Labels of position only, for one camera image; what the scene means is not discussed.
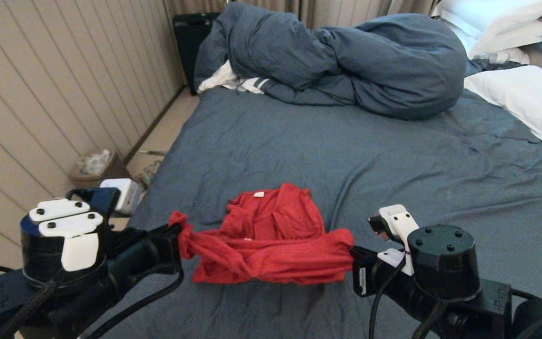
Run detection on crumpled blue duvet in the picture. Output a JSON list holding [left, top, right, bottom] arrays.
[[194, 2, 467, 121]]

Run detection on red printed t-shirt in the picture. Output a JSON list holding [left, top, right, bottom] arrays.
[[168, 183, 356, 286]]

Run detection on white striped garment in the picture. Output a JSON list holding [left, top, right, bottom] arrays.
[[198, 60, 270, 95]]

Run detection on black suitcase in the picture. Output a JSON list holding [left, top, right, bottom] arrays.
[[173, 13, 222, 96]]

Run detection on clear plastic bottle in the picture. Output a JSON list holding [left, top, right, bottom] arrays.
[[471, 52, 510, 65]]

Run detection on large white pillow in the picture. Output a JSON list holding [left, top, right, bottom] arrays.
[[464, 65, 542, 161]]

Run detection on brown trash bin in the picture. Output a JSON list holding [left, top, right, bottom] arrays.
[[69, 150, 130, 191]]

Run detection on patterned slipper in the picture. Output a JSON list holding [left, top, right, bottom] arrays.
[[137, 161, 162, 189]]

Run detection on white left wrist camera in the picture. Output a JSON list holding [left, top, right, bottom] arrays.
[[99, 178, 142, 216]]

